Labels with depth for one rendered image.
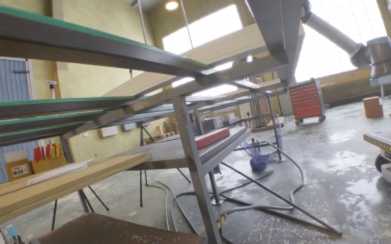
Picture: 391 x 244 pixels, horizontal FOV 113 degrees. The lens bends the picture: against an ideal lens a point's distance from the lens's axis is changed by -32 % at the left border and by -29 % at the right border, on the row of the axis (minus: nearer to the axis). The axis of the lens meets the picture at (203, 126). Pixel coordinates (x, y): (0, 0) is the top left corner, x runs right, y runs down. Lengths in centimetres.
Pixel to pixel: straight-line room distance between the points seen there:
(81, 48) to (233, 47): 40
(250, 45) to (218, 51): 10
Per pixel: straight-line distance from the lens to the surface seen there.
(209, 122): 163
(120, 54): 28
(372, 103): 423
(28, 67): 715
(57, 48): 24
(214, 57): 55
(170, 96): 56
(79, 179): 52
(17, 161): 118
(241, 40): 54
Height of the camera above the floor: 71
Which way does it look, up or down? 2 degrees down
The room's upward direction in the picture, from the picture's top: 13 degrees counter-clockwise
